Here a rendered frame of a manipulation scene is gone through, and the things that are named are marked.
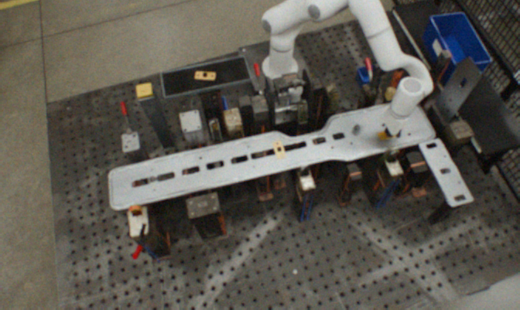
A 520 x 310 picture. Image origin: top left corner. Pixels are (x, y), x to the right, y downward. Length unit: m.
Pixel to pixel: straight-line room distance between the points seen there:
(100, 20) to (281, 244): 2.75
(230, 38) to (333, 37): 1.21
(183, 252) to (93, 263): 0.39
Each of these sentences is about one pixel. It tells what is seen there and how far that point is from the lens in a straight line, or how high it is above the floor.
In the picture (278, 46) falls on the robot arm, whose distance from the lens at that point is 1.98.
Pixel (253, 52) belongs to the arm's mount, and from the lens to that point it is 2.25.
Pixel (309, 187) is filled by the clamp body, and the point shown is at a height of 1.04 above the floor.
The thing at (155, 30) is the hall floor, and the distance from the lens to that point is 3.65.
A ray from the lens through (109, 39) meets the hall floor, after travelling 3.71.
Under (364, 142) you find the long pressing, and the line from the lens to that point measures 1.73.
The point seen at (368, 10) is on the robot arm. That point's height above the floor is 1.53.
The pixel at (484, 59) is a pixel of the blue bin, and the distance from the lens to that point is 2.00.
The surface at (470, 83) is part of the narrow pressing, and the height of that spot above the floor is 1.26.
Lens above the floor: 2.47
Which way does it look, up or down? 59 degrees down
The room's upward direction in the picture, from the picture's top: 3 degrees counter-clockwise
